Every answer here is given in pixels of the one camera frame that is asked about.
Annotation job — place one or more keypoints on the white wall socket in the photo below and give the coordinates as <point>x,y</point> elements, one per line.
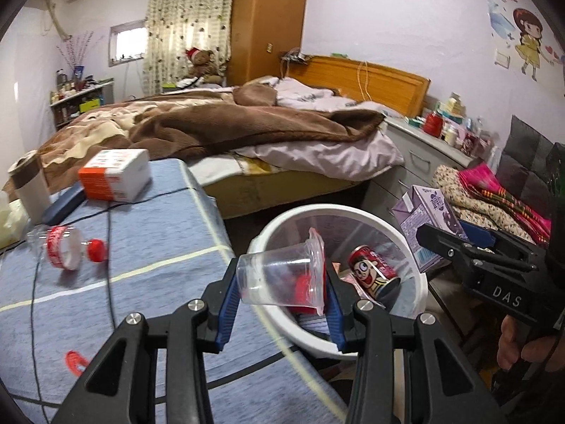
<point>502,57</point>

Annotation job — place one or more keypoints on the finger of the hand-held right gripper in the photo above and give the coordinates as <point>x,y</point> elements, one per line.
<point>479,234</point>
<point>446,247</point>

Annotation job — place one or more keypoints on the bed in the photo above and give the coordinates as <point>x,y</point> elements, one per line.
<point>273,185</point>

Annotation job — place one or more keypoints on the brown fleece blanket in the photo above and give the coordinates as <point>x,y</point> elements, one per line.
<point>242,128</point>

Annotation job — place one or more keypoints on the brown teddy bear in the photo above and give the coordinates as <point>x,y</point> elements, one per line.
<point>203,64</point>

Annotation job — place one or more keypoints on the black cushion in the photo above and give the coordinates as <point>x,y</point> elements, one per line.
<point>525,150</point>

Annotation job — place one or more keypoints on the clear plastic bottle red cap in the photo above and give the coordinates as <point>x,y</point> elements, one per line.
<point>62,247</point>

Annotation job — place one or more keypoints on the person's right hand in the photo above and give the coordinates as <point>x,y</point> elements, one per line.
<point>507,344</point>

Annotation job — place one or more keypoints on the wooden bed headboard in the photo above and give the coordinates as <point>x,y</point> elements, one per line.
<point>388,84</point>

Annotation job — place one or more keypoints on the white and orange box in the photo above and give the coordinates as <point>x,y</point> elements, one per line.
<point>119,172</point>

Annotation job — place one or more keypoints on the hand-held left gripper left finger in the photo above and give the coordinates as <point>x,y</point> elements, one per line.
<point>227,313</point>

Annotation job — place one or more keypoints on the clear plastic cup red lid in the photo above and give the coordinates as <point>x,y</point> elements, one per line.
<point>273,278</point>

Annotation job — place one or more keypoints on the air conditioner pipe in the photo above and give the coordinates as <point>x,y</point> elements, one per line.
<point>57,22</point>

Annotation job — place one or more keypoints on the grey nightstand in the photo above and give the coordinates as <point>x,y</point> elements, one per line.
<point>419,159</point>

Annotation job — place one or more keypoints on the cartoon girl wall sticker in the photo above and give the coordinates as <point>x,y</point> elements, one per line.
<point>527,35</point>

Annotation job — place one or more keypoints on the floral cream quilt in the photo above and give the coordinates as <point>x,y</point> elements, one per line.
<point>454,190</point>

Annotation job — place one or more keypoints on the pink plaid blanket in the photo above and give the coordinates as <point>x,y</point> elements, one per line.
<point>490,185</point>

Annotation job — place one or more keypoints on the white tumbler brown lid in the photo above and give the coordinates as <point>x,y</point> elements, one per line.
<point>31,194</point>

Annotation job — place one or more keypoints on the red drink can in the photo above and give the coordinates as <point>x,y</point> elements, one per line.
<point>370,269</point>

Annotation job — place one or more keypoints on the purple milk carton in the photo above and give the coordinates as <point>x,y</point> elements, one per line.
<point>423,212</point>

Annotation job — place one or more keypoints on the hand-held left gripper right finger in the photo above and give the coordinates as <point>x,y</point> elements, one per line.
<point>335,329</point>

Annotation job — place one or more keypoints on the assorted small bottles and boxes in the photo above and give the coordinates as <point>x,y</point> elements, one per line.
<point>463,134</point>

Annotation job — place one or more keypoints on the decorative dry branches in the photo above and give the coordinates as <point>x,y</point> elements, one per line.
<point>77,51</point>

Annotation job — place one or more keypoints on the cluttered white shelf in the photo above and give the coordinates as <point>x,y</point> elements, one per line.
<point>75,106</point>

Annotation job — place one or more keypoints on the wooden wardrobe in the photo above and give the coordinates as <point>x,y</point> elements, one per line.
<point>265,17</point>

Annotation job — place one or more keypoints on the navy blue box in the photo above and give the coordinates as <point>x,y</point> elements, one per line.
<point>66,205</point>

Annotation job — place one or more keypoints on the brown patterned bedspread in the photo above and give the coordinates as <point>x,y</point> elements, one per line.
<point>97,123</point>

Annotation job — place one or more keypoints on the white round trash bin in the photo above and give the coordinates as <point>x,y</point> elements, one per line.
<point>335,211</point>

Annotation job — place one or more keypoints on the small window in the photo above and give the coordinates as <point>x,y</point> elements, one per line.
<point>128,39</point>

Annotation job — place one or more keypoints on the red jar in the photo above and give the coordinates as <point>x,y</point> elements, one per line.
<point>432,124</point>

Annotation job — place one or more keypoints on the patterned curtain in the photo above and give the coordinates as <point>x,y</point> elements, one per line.
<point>185,13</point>

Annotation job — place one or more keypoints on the red plastic scrap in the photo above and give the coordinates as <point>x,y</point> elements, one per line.
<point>70,360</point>

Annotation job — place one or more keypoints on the lavender duvet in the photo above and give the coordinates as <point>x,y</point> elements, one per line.
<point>344,154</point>

